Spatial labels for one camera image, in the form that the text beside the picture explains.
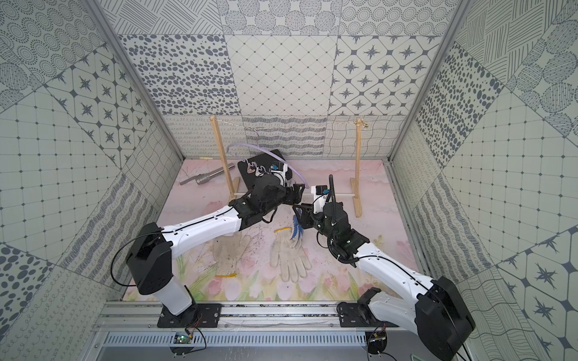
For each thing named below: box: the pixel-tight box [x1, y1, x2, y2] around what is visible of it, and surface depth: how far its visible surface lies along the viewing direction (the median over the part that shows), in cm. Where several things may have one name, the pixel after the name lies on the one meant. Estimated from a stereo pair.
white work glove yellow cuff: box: [269, 227, 313, 283], surface depth 88 cm
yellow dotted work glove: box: [212, 233, 251, 278], surface depth 88 cm
